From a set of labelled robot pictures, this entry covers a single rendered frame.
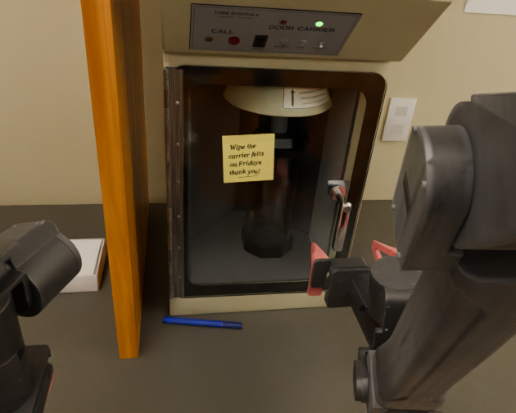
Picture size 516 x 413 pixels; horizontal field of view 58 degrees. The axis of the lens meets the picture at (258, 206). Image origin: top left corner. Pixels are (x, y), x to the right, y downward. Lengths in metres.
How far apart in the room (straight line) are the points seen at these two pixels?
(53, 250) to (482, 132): 0.37
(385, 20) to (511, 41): 0.78
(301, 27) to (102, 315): 0.59
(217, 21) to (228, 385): 0.53
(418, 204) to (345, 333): 0.70
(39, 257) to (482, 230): 0.36
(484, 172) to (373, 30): 0.45
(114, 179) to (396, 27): 0.39
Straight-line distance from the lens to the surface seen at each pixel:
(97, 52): 0.56
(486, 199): 0.17
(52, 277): 0.44
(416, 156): 0.19
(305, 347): 0.84
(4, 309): 0.40
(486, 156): 0.17
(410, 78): 1.24
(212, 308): 0.87
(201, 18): 0.56
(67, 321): 0.89
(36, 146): 1.20
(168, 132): 0.66
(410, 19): 0.61
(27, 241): 0.44
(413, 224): 0.20
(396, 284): 0.52
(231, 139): 0.67
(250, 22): 0.56
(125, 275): 0.70
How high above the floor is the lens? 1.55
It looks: 31 degrees down
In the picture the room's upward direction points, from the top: 5 degrees clockwise
